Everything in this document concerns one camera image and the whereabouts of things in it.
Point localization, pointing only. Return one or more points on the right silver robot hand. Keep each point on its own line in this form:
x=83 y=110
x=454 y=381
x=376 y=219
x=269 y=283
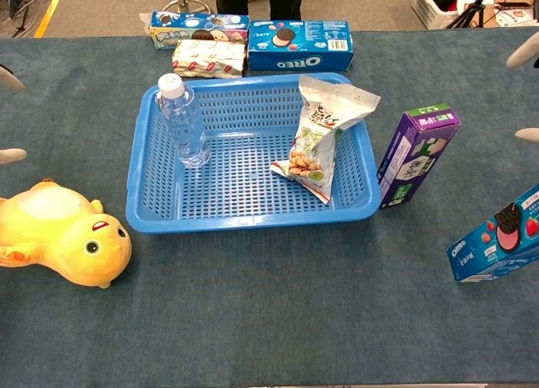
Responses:
x=524 y=55

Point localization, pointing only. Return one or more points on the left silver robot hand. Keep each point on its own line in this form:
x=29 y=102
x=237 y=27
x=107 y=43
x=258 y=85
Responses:
x=10 y=155

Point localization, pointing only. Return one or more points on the yellow plush toy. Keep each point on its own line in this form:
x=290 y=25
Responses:
x=63 y=236

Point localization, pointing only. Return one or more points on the tall purple carton box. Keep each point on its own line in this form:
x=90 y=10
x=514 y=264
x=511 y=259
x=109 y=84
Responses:
x=412 y=161

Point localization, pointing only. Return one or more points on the blue strawberry Oreo box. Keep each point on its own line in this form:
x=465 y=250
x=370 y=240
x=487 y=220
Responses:
x=492 y=253

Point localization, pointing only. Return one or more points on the white slatted storage basket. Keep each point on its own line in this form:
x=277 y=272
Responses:
x=429 y=11

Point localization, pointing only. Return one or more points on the blue perforated plastic basket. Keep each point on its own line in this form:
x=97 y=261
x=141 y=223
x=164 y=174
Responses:
x=244 y=182

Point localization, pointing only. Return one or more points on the white red-print cardboard box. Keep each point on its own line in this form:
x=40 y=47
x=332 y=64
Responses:
x=518 y=15

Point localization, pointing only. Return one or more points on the black tripod stand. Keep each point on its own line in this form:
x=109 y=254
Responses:
x=473 y=7

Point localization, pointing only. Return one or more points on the clear plastic water bottle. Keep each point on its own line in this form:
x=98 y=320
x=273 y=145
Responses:
x=185 y=127

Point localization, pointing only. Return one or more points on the white peanut snack bag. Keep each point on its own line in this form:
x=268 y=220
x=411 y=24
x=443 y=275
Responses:
x=320 y=123

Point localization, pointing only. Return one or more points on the white red-print wrapped package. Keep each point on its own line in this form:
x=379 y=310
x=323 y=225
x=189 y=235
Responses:
x=206 y=60

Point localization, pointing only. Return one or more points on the cartoon face Oreo box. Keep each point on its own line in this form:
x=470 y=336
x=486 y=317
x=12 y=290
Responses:
x=189 y=28

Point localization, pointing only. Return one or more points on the large blue Oreo box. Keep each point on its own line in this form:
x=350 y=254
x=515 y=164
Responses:
x=299 y=47

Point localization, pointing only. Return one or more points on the person in black trousers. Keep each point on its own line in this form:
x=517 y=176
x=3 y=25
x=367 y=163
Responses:
x=257 y=1

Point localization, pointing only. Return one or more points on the teal table cloth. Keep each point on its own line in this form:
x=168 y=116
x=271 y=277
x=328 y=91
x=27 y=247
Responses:
x=252 y=312

